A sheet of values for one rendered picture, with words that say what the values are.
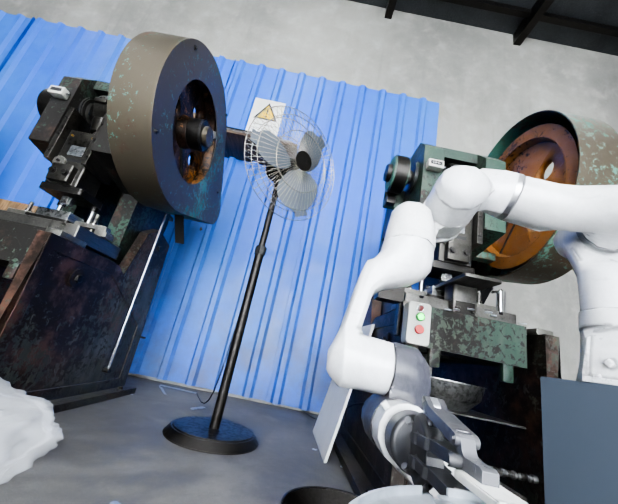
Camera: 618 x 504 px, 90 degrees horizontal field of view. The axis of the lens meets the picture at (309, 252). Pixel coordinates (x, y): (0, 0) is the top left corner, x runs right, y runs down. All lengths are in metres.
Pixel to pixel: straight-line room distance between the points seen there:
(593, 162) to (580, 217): 0.78
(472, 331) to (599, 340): 0.55
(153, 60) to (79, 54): 2.80
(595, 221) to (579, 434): 0.40
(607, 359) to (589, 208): 0.29
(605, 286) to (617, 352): 0.13
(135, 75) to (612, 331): 1.58
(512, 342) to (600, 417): 0.63
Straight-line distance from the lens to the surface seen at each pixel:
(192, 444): 1.37
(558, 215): 0.84
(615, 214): 0.83
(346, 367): 0.56
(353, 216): 2.75
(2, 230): 1.60
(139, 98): 1.45
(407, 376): 0.59
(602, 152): 1.65
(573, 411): 0.79
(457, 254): 1.47
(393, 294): 1.15
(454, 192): 0.70
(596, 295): 0.83
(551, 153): 1.86
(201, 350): 2.51
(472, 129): 3.73
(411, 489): 0.31
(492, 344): 1.31
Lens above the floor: 0.40
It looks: 18 degrees up
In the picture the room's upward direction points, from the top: 12 degrees clockwise
